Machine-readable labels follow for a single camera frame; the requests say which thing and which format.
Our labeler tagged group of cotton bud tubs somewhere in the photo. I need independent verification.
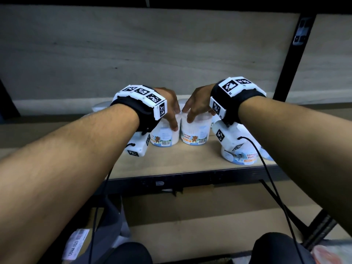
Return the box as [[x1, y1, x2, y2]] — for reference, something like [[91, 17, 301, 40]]
[[82, 98, 275, 166]]

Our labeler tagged cotton bud tub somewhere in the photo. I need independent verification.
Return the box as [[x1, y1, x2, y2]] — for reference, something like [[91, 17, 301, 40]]
[[150, 112, 182, 147], [180, 112, 214, 146]]

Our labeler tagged person's left hand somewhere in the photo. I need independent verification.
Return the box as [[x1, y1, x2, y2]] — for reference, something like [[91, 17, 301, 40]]
[[153, 87, 181, 132]]

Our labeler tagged black cable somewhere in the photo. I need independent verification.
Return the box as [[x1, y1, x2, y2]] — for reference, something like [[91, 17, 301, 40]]
[[237, 136, 304, 264], [88, 143, 136, 264]]

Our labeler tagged plastic drink cup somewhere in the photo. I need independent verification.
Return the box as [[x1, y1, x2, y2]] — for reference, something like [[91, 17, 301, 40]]
[[311, 244, 352, 264]]

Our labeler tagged black metal wooden shelf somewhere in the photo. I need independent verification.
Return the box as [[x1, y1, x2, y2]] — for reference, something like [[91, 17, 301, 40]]
[[0, 0, 352, 264]]

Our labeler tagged dark grey plastic bag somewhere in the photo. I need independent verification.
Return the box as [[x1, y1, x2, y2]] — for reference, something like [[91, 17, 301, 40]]
[[69, 196, 131, 264]]

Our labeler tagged brown carton with white label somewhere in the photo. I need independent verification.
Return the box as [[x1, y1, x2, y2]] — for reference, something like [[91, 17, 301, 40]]
[[62, 207, 105, 261]]

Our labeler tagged person's right hand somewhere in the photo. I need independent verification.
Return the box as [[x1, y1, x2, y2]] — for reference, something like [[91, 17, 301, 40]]
[[181, 83, 216, 124]]

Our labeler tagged person's right forearm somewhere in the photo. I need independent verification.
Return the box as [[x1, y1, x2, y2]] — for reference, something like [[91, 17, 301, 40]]
[[238, 96, 352, 237]]

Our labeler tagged person's left forearm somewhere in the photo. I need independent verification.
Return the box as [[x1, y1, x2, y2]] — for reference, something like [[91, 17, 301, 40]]
[[0, 103, 139, 264]]

